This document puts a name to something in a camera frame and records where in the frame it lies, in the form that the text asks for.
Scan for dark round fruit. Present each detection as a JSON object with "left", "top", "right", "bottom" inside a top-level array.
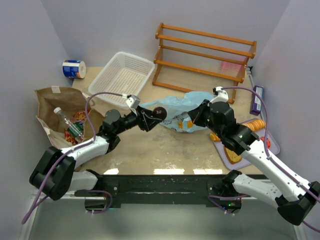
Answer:
[{"left": 152, "top": 106, "right": 167, "bottom": 120}]

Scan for orange food piece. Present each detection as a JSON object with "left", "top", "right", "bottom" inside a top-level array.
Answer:
[{"left": 178, "top": 120, "right": 194, "bottom": 130}]

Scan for light blue plastic bag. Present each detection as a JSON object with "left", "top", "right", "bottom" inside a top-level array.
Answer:
[{"left": 141, "top": 91, "right": 214, "bottom": 133}]

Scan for clear water bottle green label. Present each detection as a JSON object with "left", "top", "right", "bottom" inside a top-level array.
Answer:
[{"left": 53, "top": 107, "right": 84, "bottom": 143}]

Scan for brown paper grocery bag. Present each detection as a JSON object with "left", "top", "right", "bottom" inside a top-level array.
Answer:
[{"left": 35, "top": 86, "right": 104, "bottom": 149}]

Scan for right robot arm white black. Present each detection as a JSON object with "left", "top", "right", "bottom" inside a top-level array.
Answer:
[{"left": 188, "top": 100, "right": 320, "bottom": 226}]

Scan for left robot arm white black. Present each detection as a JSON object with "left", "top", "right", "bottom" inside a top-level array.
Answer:
[{"left": 29, "top": 106, "right": 167, "bottom": 201}]

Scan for white plastic basket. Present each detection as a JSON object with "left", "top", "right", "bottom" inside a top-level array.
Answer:
[{"left": 88, "top": 51, "right": 155, "bottom": 96}]

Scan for bread slice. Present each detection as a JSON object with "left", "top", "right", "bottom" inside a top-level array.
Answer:
[{"left": 223, "top": 146, "right": 243, "bottom": 165}]

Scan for purple box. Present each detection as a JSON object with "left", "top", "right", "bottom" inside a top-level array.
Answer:
[{"left": 249, "top": 85, "right": 264, "bottom": 116}]

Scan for wooden orange shelf rack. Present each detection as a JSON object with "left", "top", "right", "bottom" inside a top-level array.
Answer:
[{"left": 152, "top": 22, "right": 257, "bottom": 93}]

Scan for red frosted donut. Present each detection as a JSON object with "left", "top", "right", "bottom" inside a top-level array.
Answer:
[{"left": 260, "top": 136, "right": 271, "bottom": 149}]

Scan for blue white paper roll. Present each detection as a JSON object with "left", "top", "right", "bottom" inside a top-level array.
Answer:
[{"left": 62, "top": 60, "right": 87, "bottom": 79}]

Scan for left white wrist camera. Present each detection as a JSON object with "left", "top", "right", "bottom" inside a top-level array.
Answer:
[{"left": 122, "top": 93, "right": 141, "bottom": 110}]

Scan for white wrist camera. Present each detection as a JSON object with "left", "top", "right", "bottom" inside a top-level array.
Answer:
[
  {"left": 122, "top": 93, "right": 141, "bottom": 110},
  {"left": 210, "top": 86, "right": 229, "bottom": 104}
]

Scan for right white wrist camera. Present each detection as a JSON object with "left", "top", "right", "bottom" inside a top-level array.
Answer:
[{"left": 210, "top": 86, "right": 229, "bottom": 104}]

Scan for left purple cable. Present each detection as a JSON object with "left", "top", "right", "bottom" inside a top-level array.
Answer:
[{"left": 21, "top": 91, "right": 131, "bottom": 225}]

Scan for purple cable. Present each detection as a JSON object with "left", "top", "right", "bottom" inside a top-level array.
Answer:
[
  {"left": 219, "top": 86, "right": 320, "bottom": 232},
  {"left": 21, "top": 91, "right": 131, "bottom": 225}
]

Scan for black base frame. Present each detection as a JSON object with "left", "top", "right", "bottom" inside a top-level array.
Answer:
[{"left": 74, "top": 172, "right": 252, "bottom": 213}]

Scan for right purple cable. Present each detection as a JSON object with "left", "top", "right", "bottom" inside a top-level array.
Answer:
[{"left": 219, "top": 86, "right": 320, "bottom": 232}]

